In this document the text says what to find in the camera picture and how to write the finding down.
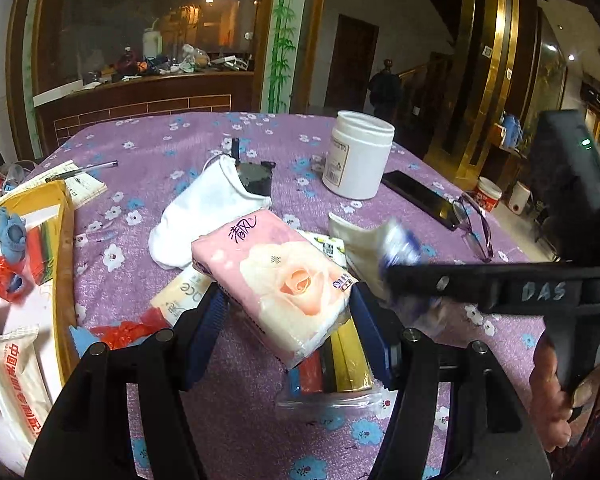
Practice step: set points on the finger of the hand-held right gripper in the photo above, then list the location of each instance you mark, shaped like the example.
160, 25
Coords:
445, 282

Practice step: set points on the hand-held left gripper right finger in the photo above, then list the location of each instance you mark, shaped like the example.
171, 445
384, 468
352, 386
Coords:
372, 335

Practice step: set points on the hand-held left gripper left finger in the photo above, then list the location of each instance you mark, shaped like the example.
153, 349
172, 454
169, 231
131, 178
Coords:
205, 330

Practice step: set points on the colourful strips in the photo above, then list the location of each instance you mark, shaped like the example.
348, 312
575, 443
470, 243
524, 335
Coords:
340, 365
42, 255

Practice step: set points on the yellow tissue pack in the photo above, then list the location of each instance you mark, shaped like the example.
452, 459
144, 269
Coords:
177, 292

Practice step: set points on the blue white tissue pack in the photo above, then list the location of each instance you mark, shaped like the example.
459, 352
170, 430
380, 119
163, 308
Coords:
402, 250

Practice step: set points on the pink rose tissue pack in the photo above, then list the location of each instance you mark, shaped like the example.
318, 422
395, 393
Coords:
275, 280

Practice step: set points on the white sock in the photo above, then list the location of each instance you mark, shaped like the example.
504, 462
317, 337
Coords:
200, 205

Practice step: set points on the blue knitted cloth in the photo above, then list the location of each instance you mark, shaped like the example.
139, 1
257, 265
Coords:
80, 341
11, 235

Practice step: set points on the yellow tray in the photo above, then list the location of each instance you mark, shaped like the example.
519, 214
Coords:
30, 202

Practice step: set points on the person's right hand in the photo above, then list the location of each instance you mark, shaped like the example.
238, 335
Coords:
547, 400

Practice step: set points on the purple framed glasses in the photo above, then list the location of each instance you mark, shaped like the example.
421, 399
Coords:
472, 240

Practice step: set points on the white round container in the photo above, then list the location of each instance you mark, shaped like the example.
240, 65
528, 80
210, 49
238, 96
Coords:
519, 202

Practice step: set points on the red white bucket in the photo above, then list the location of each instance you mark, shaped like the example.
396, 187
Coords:
490, 195

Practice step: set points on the black smartphone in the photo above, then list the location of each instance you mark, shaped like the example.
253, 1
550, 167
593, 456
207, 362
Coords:
420, 197

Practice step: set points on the white plastic jar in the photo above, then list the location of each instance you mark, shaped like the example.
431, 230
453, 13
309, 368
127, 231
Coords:
360, 160

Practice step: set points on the dark grey device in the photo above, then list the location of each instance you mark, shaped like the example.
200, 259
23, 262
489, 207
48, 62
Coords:
255, 177

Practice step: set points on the white paper booklet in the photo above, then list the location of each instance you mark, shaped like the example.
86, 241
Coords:
85, 190

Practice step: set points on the white packet with red print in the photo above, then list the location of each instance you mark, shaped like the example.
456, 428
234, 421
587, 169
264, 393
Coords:
15, 380

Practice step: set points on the purple floral tablecloth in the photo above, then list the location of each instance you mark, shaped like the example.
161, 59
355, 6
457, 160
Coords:
155, 140

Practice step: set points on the clear pen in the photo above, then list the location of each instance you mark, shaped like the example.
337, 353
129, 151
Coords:
87, 169

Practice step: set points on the brown door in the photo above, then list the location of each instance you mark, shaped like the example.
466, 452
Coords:
352, 60

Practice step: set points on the wooden tiled counter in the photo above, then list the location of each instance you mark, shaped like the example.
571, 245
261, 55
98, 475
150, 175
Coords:
130, 100

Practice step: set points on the bamboo painted pillar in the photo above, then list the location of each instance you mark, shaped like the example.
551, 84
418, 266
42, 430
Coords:
282, 50

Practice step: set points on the white jug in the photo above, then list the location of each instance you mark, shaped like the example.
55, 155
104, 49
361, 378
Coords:
152, 42

